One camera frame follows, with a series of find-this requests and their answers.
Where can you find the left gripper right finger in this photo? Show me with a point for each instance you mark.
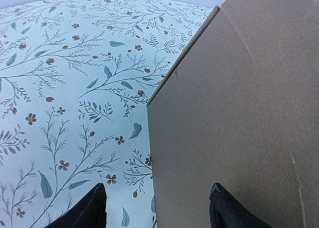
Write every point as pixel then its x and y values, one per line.
pixel 227 212

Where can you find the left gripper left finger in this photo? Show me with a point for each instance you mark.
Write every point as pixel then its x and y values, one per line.
pixel 89 212

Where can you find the brown cardboard paper box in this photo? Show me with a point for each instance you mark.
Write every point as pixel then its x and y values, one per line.
pixel 240 107

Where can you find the floral patterned table mat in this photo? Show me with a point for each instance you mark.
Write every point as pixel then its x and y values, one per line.
pixel 75 80

